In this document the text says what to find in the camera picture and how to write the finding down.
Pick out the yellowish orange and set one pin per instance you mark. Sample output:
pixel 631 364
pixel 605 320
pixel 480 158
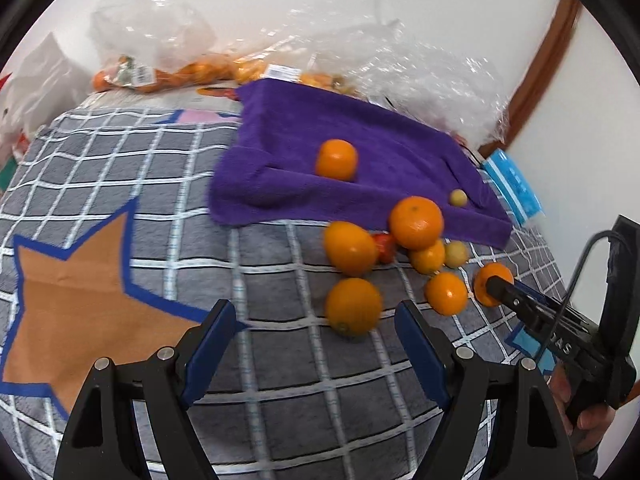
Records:
pixel 428 259

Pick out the grey plaid star blanket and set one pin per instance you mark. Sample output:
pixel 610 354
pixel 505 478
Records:
pixel 310 395

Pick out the large orange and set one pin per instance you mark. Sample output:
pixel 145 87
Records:
pixel 416 222

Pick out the blue tissue pack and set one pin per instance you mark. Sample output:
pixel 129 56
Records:
pixel 515 187

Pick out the small orange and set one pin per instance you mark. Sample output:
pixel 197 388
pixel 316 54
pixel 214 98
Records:
pixel 487 275
pixel 446 292

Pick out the person's right forearm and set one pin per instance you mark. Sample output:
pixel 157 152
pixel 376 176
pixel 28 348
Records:
pixel 585 465

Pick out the small yellow-green fruit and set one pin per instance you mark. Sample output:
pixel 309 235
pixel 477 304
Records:
pixel 458 197
pixel 457 255

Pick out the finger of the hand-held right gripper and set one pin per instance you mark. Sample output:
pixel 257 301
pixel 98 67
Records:
pixel 517 305
pixel 537 296

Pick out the orange with green stem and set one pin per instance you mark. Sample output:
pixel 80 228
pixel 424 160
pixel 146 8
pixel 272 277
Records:
pixel 353 306

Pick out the clear bag of mandarins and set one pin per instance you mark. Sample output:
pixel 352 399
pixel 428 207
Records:
pixel 150 35

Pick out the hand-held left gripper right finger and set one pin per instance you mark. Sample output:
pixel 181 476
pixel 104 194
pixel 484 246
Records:
pixel 420 355

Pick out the brown wooden door frame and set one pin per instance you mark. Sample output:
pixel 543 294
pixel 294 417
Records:
pixel 550 60

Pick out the white plastic bag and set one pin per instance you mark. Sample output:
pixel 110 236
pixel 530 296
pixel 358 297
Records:
pixel 45 85

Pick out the oval orange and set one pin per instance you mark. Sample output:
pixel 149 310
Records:
pixel 350 248

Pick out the small red fruit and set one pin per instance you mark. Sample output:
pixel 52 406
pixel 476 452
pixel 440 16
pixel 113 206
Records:
pixel 386 249

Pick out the purple towel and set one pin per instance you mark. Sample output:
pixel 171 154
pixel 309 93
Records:
pixel 400 150

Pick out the crumpled clear plastic bag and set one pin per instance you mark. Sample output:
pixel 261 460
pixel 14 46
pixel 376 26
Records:
pixel 425 75

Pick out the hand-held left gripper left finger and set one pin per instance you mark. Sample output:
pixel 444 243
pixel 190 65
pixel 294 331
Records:
pixel 207 355

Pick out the bumpy orange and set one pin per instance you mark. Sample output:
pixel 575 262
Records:
pixel 336 160

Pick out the person's right hand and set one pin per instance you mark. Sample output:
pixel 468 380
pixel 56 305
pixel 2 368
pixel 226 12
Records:
pixel 595 422

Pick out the clear bag of kumquats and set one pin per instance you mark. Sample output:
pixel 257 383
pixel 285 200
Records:
pixel 280 67

